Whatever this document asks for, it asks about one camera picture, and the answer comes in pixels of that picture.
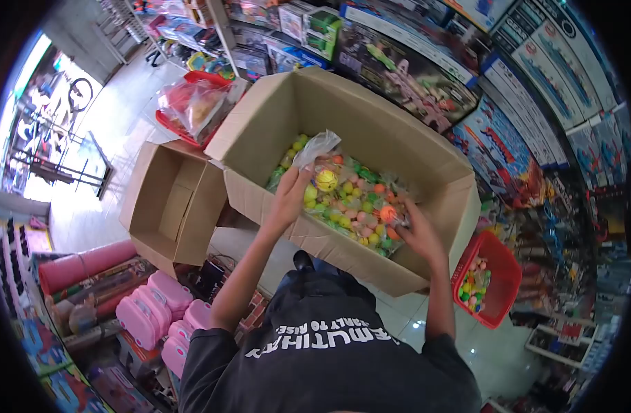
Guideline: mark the pile of bagged coloured balls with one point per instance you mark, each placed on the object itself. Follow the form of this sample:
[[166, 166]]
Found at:
[[354, 199]]

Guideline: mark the person's right fingers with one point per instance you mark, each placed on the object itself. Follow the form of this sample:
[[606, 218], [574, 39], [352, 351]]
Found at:
[[409, 217]]

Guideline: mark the clear bag with yellow ball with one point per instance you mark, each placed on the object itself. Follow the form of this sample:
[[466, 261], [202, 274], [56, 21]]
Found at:
[[320, 143]]

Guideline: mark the black metal rack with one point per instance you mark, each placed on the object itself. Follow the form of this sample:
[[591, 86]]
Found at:
[[62, 160]]

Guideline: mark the red basket with plastic bags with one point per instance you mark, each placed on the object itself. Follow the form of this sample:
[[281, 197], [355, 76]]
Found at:
[[199, 106]]

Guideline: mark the person's right hand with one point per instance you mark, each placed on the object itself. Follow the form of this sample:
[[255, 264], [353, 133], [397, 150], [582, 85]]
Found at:
[[424, 235]]

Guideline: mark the heap of small coloured balls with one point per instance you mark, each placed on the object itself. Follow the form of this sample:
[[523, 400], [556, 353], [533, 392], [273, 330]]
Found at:
[[473, 289]]

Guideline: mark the stack of pink toy cases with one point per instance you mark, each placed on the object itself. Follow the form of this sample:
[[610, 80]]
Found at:
[[150, 309]]

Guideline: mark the person's body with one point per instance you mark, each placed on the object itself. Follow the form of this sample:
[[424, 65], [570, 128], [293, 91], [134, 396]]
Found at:
[[325, 361]]

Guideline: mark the small empty cardboard box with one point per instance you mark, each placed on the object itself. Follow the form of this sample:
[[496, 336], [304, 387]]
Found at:
[[165, 206]]

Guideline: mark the white shelf with toys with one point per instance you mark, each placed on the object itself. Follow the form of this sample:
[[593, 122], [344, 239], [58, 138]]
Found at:
[[181, 31]]

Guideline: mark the person's left hand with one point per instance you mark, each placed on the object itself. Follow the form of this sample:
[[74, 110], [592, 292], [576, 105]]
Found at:
[[288, 201]]

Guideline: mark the pink rolled mat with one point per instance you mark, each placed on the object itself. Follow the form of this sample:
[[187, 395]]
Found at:
[[83, 266]]

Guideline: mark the bicycle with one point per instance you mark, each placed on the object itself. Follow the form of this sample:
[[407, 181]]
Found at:
[[79, 93]]

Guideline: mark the clear bag with orange ball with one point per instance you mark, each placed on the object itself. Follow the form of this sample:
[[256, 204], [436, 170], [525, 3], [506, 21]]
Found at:
[[387, 213]]

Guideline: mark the large open cardboard box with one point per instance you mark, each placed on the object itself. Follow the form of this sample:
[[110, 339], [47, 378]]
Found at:
[[377, 129]]

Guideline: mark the person's legs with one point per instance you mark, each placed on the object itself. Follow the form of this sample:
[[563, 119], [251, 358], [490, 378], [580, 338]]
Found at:
[[304, 261]]

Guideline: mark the red basket holding balls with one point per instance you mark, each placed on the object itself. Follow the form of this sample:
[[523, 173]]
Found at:
[[501, 279]]

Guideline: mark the person's left fingers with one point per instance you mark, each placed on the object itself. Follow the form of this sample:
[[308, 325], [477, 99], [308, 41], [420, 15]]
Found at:
[[297, 178]]

